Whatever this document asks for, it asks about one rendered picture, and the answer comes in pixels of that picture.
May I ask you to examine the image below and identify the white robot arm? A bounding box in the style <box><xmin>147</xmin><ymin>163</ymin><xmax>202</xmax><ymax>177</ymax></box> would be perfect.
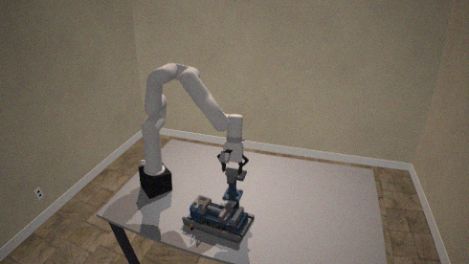
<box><xmin>141</xmin><ymin>63</ymin><xmax>244</xmax><ymax>176</ymax></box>

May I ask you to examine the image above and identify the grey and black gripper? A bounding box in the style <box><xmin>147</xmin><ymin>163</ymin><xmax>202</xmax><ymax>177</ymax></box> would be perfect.
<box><xmin>221</xmin><ymin>141</ymin><xmax>249</xmax><ymax>175</ymax></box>

